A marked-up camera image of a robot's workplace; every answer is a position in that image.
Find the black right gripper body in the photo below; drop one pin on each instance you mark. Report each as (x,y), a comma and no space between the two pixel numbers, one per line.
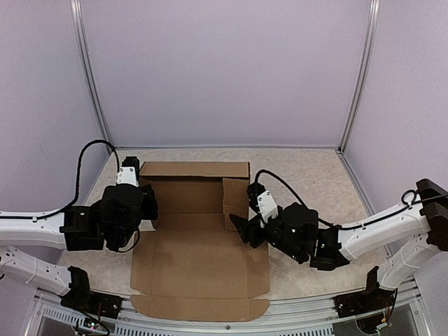
(292,251)

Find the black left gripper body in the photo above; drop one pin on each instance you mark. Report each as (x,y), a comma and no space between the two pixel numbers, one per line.
(150,213)

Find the brown cardboard box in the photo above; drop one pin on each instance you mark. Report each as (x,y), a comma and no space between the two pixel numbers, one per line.
(194,266)

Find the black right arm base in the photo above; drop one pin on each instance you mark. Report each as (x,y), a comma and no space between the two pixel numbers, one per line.
(371,298)

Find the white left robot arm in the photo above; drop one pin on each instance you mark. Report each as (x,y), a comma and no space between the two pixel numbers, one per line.
(73,228)

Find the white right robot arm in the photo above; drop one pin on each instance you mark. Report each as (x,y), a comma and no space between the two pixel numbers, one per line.
(420,217)

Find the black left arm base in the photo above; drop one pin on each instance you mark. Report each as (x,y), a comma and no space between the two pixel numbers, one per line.
(81,298)

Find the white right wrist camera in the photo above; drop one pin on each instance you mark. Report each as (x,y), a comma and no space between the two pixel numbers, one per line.
(262,202)

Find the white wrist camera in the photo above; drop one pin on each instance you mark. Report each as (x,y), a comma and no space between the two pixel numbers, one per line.
(262,202)
(129,171)

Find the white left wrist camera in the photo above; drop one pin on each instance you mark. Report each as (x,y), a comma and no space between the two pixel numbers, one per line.
(129,171)

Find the front aluminium frame rail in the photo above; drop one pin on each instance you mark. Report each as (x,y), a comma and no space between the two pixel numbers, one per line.
(304,316)

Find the left aluminium frame post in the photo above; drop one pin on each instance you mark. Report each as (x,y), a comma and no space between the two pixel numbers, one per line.
(86,63)

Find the aluminium frame post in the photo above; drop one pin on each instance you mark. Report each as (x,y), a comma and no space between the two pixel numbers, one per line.
(368,46)
(86,63)

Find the right aluminium frame post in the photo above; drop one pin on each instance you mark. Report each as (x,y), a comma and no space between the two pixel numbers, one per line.
(368,46)

